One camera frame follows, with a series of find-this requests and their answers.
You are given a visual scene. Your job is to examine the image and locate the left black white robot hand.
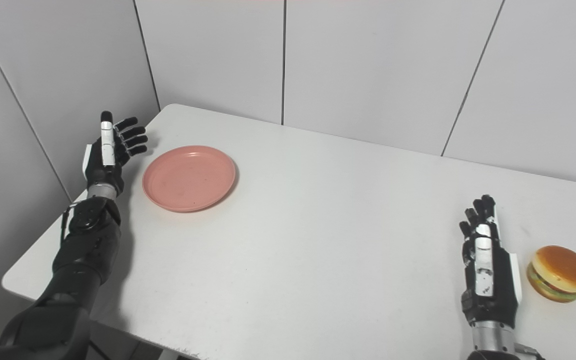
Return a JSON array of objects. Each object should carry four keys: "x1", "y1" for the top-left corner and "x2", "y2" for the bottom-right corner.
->
[{"x1": 82, "y1": 110, "x2": 149, "y2": 201}]

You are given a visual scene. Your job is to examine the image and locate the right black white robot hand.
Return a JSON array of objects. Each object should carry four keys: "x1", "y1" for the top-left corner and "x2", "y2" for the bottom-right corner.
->
[{"x1": 459, "y1": 194, "x2": 523, "y2": 330}]

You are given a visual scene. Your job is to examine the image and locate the toy hamburger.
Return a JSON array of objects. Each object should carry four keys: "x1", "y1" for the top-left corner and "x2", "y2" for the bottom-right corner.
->
[{"x1": 526, "y1": 245, "x2": 576, "y2": 304}]

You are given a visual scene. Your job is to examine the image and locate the pink round plate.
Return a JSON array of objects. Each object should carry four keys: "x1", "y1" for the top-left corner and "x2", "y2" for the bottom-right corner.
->
[{"x1": 142, "y1": 145, "x2": 237, "y2": 213}]

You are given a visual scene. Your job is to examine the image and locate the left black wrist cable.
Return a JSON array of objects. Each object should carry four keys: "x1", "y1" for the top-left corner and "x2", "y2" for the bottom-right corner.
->
[{"x1": 59, "y1": 202, "x2": 89, "y2": 247}]

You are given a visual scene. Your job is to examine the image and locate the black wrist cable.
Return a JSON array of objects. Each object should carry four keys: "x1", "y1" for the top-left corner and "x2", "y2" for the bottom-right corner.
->
[
  {"x1": 514, "y1": 343, "x2": 546, "y2": 360},
  {"x1": 59, "y1": 202, "x2": 89, "y2": 247}
]

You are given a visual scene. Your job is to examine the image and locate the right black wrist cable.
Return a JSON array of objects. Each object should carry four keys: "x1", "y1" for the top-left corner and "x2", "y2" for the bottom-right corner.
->
[{"x1": 514, "y1": 343, "x2": 546, "y2": 360}]

